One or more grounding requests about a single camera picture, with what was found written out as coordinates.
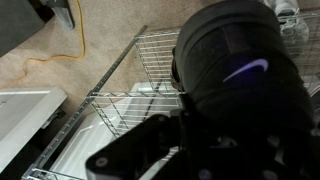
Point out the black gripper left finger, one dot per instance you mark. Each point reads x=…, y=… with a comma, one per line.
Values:
x=133, y=150

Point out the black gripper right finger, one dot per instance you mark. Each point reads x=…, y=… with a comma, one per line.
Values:
x=290, y=156

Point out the black Nike shoe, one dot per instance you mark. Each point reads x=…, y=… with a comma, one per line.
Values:
x=233, y=83

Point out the white box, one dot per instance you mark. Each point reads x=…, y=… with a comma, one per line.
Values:
x=23, y=116

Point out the grey Nike slide sandal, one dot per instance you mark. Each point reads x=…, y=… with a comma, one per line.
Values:
x=61, y=13

